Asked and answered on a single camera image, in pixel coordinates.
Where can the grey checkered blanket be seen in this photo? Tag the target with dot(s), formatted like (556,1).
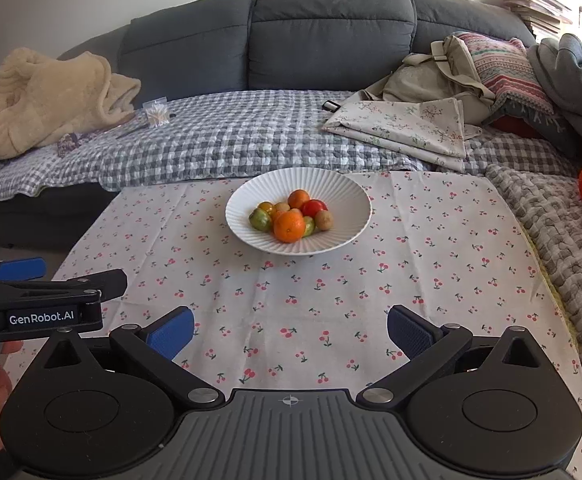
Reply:
(221,130)

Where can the dark grey sofa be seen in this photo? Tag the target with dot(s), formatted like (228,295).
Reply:
(321,35)

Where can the patterned scrunchie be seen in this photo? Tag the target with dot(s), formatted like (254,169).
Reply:
(71,142)

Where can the large orange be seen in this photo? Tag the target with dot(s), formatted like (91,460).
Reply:
(289,227)

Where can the patterned striped pillow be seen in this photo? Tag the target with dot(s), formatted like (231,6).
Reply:
(506,70)

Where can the small orange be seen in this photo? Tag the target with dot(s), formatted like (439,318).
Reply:
(299,197)

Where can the folded floral cloth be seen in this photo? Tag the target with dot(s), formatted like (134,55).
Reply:
(411,127)

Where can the small orange green fruit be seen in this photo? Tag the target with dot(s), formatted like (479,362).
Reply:
(310,226)

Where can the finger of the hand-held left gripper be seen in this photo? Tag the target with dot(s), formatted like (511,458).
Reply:
(18,267)
(71,285)

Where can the grey woven blanket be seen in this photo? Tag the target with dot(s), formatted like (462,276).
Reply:
(546,210)

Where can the clear cotton swab box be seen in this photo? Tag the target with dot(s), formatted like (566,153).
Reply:
(156,112)

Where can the red cushion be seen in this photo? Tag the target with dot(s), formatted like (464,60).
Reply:
(513,126)

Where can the red tomato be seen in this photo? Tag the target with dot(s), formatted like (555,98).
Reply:
(315,207)

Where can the white ribbed bowl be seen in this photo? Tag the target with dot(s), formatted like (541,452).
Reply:
(341,185)

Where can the grey hoodie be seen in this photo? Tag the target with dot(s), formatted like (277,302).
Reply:
(571,85)

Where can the small yellow fruit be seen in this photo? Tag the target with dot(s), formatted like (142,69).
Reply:
(266,206)

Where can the beige fleece blanket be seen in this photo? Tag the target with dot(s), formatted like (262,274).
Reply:
(46,95)

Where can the dark pen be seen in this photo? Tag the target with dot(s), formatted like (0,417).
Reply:
(133,130)

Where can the small brown fruit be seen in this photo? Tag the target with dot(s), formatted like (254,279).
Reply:
(283,207)

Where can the beige canvas bag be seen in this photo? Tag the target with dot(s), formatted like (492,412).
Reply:
(421,80)

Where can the stack of books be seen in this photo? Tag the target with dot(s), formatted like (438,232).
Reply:
(536,10)

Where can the green round fruit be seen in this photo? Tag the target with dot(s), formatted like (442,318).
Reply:
(260,220)

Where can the cherry print tablecloth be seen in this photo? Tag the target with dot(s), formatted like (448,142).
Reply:
(321,285)

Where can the brown kiwi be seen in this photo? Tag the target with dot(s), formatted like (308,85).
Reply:
(324,220)

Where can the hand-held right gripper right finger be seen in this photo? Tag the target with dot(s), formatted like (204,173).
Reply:
(411,332)

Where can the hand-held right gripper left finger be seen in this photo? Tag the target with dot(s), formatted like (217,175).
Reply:
(171,332)

